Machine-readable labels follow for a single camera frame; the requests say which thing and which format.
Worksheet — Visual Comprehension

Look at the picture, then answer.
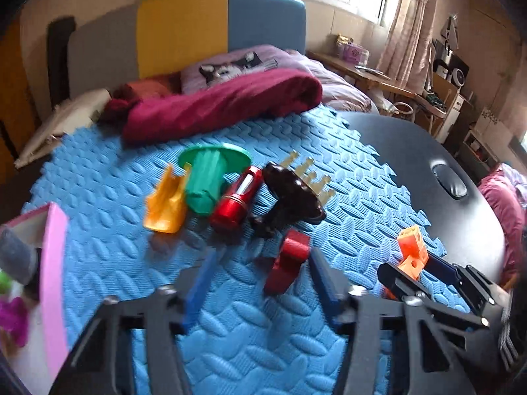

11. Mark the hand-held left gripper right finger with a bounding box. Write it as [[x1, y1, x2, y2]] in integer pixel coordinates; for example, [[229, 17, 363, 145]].
[[309, 249, 458, 395]]

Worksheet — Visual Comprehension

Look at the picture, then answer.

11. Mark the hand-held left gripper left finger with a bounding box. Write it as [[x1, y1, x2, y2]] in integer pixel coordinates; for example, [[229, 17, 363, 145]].
[[49, 249, 219, 395]]

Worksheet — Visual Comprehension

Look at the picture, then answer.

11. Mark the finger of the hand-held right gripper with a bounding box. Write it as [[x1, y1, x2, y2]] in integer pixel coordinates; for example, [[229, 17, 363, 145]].
[[424, 257, 513, 313], [378, 262, 490, 330]]

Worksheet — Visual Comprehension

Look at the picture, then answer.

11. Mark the orange cube block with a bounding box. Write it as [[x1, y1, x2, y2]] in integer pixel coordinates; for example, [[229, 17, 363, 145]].
[[383, 225, 430, 297]]

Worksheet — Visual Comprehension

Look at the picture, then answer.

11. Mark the red plastic block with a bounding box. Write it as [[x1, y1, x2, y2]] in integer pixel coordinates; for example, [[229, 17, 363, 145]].
[[263, 228, 311, 295]]

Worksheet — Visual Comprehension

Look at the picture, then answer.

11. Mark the orange plastic scoop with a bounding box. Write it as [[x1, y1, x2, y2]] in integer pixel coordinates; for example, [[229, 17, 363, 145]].
[[143, 164, 192, 234]]

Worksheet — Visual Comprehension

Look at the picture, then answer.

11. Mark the red toy car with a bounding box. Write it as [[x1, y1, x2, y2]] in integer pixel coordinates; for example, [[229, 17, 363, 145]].
[[209, 166, 264, 233]]

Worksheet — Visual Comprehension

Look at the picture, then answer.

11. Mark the dark brown plastic toy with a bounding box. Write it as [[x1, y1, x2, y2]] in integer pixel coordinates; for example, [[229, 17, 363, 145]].
[[249, 150, 336, 238]]

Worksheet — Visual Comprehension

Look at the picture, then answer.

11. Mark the green plastic funnel toy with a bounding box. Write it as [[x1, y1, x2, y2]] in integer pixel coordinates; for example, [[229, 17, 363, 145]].
[[179, 143, 253, 217]]

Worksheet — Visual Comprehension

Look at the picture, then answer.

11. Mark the pink-edged white box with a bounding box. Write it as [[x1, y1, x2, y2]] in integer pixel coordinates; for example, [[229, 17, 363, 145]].
[[0, 202, 70, 379]]

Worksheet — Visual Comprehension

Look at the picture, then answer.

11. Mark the grey cylinder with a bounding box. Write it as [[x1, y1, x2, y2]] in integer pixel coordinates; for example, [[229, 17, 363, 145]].
[[0, 226, 40, 286]]

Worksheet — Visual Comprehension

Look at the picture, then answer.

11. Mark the magenta round toy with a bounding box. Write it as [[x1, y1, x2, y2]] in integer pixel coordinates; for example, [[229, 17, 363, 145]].
[[0, 296, 30, 348]]

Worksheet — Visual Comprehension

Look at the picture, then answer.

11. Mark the blue foam mat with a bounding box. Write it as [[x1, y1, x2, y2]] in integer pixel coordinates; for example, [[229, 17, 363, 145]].
[[18, 105, 474, 395]]

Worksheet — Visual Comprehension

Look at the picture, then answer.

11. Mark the black computer mouse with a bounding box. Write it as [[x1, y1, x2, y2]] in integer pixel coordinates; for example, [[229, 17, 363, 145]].
[[430, 164, 468, 199]]

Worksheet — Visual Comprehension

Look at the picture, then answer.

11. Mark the pink cloth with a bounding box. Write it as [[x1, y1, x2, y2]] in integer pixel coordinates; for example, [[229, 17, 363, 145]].
[[480, 164, 527, 280]]

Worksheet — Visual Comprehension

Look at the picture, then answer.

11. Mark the maroon blanket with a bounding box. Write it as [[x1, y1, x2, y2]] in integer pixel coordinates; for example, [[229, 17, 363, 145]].
[[101, 68, 324, 145]]

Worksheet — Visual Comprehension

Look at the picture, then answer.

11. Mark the cluttered storage shelf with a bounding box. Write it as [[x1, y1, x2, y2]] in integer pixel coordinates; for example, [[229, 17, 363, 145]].
[[424, 16, 519, 165]]

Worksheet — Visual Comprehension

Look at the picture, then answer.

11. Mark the lilac bed quilt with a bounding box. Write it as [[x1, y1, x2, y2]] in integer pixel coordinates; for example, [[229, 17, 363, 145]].
[[288, 49, 379, 114]]

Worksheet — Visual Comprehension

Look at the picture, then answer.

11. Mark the wooden side desk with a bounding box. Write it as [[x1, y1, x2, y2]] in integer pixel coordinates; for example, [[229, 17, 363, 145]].
[[307, 49, 416, 99]]

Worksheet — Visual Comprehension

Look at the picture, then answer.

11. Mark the beige canvas bag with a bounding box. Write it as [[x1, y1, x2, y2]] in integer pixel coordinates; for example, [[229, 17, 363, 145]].
[[14, 88, 114, 169]]

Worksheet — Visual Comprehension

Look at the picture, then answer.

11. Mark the cat print pillow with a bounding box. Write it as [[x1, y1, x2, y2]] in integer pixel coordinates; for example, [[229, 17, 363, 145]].
[[181, 45, 314, 95]]

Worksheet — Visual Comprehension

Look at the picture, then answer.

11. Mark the pink storage box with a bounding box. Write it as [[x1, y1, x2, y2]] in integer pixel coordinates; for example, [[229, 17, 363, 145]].
[[335, 35, 369, 64]]

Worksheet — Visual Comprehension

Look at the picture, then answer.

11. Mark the pink patterned curtain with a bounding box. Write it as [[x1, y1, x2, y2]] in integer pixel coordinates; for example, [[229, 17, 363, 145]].
[[381, 0, 447, 103]]

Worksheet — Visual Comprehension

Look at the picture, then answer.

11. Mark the grey yellow blue headboard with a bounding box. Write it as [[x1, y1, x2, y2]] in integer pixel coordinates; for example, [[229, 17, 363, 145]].
[[66, 0, 307, 99]]

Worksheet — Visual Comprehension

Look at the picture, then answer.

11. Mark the black rolled mat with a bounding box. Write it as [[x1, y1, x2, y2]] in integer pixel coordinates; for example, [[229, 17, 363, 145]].
[[46, 15, 77, 108]]

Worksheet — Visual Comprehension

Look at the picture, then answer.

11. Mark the wooden wardrobe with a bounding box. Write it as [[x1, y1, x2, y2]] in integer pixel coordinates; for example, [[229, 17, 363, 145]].
[[0, 20, 42, 161]]

